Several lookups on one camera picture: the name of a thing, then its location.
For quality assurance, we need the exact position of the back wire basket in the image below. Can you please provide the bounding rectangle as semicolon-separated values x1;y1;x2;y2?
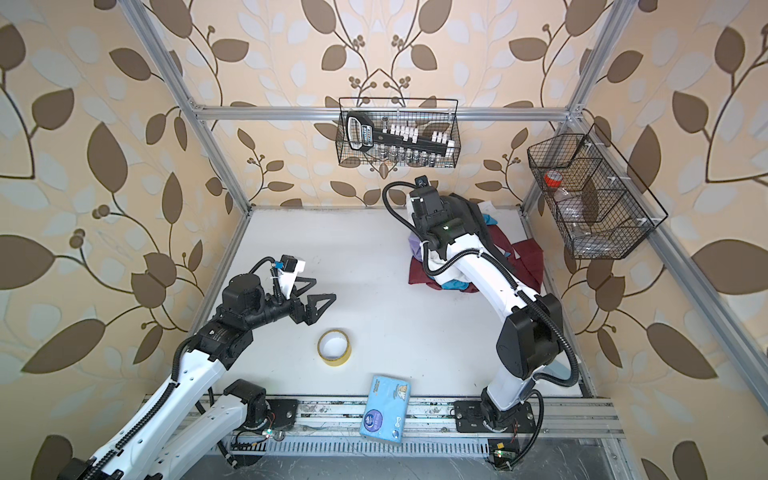
335;95;461;169

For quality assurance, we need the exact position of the right wire basket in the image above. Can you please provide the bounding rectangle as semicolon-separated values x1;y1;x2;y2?
527;124;668;260

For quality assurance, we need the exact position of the wire basket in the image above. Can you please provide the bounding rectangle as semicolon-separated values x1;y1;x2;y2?
335;95;461;169
527;124;668;260

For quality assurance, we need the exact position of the clear plastic bottle red cap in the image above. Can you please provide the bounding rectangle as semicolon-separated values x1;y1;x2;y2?
543;169;595;241

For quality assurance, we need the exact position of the yellow tape roll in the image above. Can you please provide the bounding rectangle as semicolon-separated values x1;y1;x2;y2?
317;329;352;367

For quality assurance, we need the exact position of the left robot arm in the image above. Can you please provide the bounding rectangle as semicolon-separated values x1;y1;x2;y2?
57;255;337;479

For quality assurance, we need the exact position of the blue tissue pack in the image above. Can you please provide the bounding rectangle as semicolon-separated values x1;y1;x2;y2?
359;375;411;444

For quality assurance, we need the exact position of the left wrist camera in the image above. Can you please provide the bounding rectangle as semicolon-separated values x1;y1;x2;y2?
275;254;306;298

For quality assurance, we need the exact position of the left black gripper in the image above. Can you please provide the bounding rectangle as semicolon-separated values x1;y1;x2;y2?
241;274;335;333

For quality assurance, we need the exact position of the maroon cloth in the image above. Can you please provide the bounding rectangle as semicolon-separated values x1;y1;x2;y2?
408;225;544;293

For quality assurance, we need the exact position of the black tool with white bits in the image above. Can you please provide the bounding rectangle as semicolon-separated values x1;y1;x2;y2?
339;110;460;158

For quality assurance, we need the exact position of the lavender cloth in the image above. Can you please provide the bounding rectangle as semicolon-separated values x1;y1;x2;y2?
408;233;423;263

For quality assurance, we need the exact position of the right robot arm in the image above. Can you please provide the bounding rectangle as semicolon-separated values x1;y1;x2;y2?
381;177;580;432

